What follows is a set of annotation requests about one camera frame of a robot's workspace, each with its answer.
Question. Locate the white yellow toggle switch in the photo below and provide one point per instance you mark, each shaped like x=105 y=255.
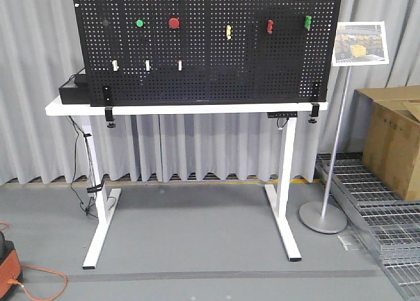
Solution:
x=115 y=65

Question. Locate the black box on desk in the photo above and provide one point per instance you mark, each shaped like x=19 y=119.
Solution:
x=76 y=89

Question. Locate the black perforated pegboard panel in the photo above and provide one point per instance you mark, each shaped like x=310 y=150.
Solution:
x=253 y=67

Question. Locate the orange machine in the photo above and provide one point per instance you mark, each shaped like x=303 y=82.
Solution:
x=11 y=270

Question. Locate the lower red round button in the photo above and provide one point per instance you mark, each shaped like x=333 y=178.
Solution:
x=174 y=23

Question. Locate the right black table clamp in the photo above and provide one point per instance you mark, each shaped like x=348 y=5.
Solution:
x=314 y=102

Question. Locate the photo sign board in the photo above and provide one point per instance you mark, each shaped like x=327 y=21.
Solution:
x=360 y=44

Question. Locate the desk height control panel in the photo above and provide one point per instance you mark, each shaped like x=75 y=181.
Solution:
x=282 y=114

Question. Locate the left black table clamp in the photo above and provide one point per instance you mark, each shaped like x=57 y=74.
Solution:
x=108 y=103

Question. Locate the white standing desk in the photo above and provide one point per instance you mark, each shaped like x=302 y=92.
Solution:
x=277 y=195

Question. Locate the black table clamp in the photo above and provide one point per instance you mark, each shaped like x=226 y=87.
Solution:
x=314 y=102
x=108 y=103

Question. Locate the silver sign stand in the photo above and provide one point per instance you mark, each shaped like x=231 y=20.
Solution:
x=319 y=216

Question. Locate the brown cardboard box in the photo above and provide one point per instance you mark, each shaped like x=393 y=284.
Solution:
x=391 y=151

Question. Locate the green round push button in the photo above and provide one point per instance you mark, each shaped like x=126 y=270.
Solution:
x=139 y=23

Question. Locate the metal floor grating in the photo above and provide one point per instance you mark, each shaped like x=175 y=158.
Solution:
x=387 y=225

